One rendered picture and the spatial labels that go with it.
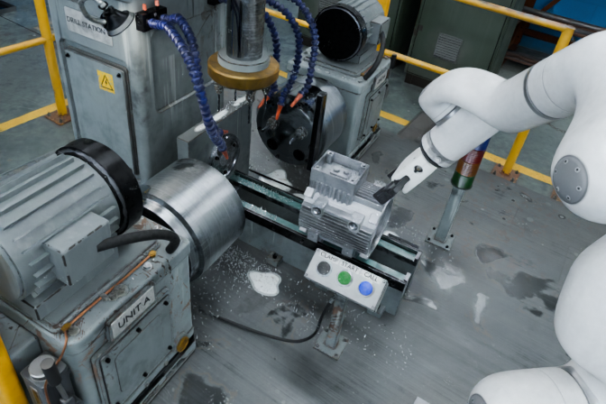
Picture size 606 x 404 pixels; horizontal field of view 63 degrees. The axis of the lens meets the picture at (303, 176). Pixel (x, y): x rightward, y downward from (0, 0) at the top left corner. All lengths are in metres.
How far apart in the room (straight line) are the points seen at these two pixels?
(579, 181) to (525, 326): 0.99
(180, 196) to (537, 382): 0.75
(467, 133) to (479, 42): 3.26
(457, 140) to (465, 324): 0.62
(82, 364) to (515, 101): 0.81
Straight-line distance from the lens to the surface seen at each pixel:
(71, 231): 0.83
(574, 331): 0.73
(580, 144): 0.59
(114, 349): 0.96
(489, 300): 1.55
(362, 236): 1.24
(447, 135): 1.01
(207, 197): 1.13
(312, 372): 1.26
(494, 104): 0.86
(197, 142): 1.34
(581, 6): 6.01
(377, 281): 1.08
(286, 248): 1.42
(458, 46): 4.28
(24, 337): 0.97
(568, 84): 0.73
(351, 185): 1.21
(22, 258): 0.82
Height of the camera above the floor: 1.86
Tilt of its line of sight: 37 degrees down
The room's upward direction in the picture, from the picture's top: 8 degrees clockwise
